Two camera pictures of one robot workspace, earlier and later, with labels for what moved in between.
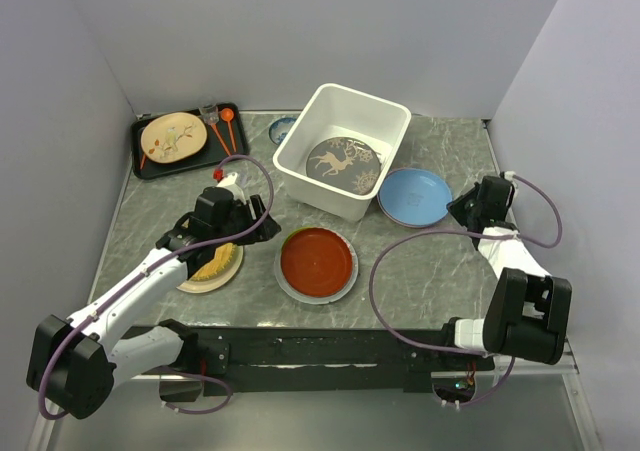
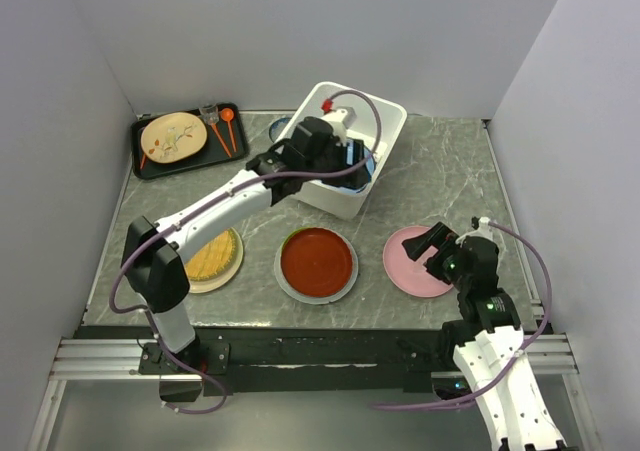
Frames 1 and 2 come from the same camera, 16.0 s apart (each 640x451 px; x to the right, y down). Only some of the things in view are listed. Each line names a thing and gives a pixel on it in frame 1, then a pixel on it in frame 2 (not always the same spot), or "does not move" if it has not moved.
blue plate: (411, 197) → (371, 165)
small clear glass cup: (210, 113) does not move
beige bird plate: (172, 137) does not move
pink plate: (401, 223) → (407, 274)
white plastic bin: (335, 155) does not move
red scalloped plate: (317, 262) does not move
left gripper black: (243, 207) → (342, 151)
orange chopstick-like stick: (213, 125) does not move
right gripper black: (456, 207) → (439, 235)
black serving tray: (226, 139) does not move
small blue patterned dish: (279, 128) does not move
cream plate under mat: (217, 279) does not move
